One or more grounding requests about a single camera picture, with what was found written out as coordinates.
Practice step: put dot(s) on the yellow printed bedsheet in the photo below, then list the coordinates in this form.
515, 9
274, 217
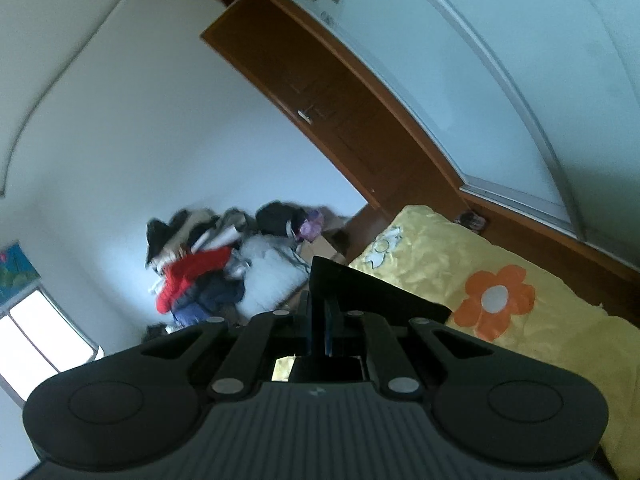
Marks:
550, 320

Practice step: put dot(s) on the wall poster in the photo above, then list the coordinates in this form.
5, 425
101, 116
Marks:
15, 272

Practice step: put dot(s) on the white sliding wardrobe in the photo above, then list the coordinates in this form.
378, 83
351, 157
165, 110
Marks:
450, 60

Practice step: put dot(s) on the white cloth bundle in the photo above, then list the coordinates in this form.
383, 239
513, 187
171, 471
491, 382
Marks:
270, 270

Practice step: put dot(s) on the red jacket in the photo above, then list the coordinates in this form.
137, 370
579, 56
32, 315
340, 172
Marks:
192, 270

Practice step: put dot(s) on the window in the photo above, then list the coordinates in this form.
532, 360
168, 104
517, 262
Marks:
35, 340

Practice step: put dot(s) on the black bag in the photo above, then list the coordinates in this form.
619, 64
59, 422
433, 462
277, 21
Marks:
277, 217

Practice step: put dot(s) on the brown wooden door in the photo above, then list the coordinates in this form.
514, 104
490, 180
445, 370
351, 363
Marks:
310, 75

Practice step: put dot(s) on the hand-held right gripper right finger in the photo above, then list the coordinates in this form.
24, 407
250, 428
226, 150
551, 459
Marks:
329, 332

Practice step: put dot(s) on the cardboard box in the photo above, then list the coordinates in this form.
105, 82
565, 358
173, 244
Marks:
320, 250

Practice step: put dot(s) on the pile of clothes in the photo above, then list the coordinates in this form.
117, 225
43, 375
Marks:
210, 240

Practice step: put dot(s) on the navy blue jacket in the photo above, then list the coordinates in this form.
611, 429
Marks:
215, 295

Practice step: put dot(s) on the black pants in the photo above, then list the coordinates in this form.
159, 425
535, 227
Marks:
360, 290

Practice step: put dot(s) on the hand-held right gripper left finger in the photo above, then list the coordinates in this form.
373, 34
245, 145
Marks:
314, 327

